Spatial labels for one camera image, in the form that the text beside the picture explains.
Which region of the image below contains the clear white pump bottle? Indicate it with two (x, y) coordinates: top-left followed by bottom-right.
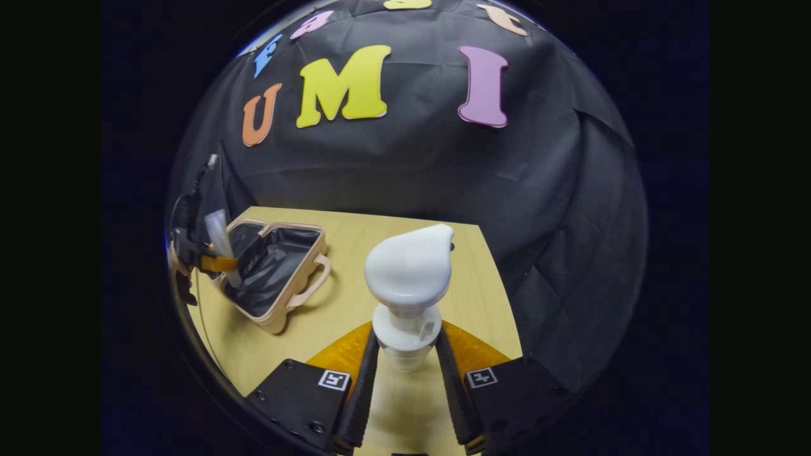
(363, 223), (456, 373)

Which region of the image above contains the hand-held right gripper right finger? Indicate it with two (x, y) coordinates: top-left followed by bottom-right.
(434, 320), (572, 455)

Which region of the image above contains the pink suitcase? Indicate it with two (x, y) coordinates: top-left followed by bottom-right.
(212, 218), (332, 335)

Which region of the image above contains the translucent white tube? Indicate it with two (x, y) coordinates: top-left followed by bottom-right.
(203, 209), (243, 289)

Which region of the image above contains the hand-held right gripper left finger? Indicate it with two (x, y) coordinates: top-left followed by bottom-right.
(245, 320), (381, 455)

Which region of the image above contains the black backdrop cloth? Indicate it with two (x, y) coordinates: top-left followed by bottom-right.
(168, 0), (648, 393)

